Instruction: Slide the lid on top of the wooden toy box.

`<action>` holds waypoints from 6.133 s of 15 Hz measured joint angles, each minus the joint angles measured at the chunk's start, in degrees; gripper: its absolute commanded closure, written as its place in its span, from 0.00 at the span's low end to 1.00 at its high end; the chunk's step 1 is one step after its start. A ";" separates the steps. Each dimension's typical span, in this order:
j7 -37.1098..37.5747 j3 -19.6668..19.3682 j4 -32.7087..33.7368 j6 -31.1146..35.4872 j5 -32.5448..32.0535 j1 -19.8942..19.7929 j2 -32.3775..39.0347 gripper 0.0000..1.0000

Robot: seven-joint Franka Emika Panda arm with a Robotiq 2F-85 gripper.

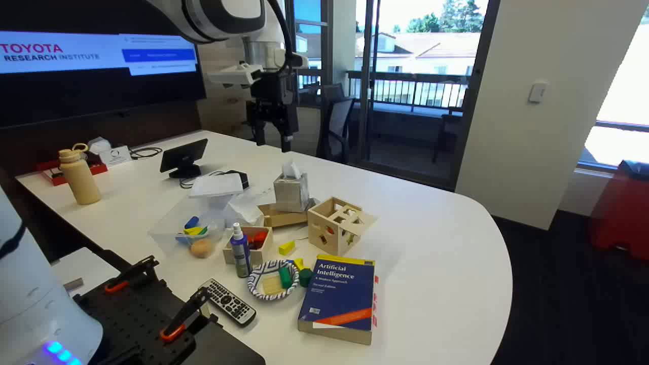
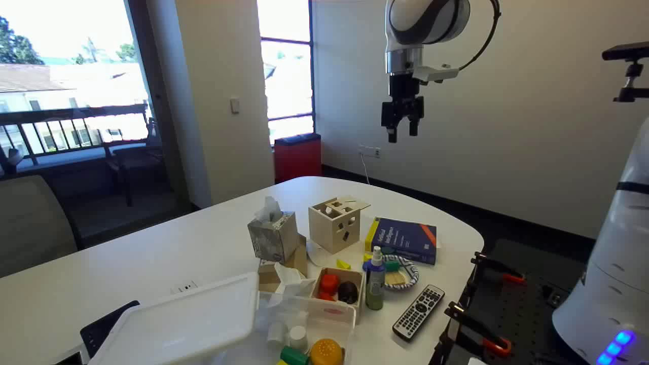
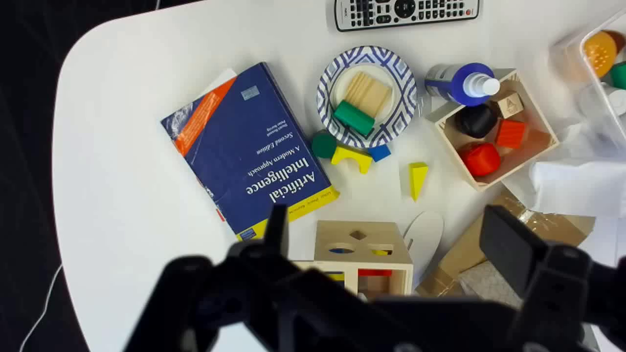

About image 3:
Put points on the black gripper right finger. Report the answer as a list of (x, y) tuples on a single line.
[(566, 289)]

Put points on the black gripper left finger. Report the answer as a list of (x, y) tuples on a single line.
[(284, 307)]

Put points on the wooden shape sorter box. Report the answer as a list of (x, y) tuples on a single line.
[(366, 256)]

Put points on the small open wooden box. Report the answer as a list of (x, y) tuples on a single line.
[(491, 140)]

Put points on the green toy piece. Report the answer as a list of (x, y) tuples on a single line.
[(619, 74)]

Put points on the orange ball toy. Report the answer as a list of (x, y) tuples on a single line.
[(601, 52)]

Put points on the blue hardcover textbook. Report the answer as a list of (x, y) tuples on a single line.
[(247, 150)]

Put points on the red cylinder block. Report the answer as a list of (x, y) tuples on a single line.
[(482, 158)]

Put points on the green hexagon block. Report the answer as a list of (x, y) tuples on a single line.
[(323, 144)]

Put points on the yellow arch block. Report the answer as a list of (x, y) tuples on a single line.
[(360, 158)]

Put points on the orange cube block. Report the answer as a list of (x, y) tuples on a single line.
[(511, 132)]

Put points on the small blue block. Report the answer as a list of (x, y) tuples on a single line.
[(380, 152)]

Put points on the yellow triangular block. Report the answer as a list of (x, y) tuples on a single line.
[(417, 176)]

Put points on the black round block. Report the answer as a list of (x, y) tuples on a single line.
[(478, 119)]

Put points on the green rectangular block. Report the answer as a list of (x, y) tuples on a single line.
[(353, 119)]

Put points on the natural wooden cube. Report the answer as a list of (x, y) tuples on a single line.
[(509, 105)]

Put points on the blue patterned paper plate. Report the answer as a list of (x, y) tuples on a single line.
[(384, 64)]

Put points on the natural wooden blocks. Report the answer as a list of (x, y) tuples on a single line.
[(368, 93)]

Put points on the clear plastic storage bin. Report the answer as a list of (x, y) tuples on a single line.
[(593, 95)]

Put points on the grey remote control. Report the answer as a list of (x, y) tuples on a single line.
[(382, 13)]

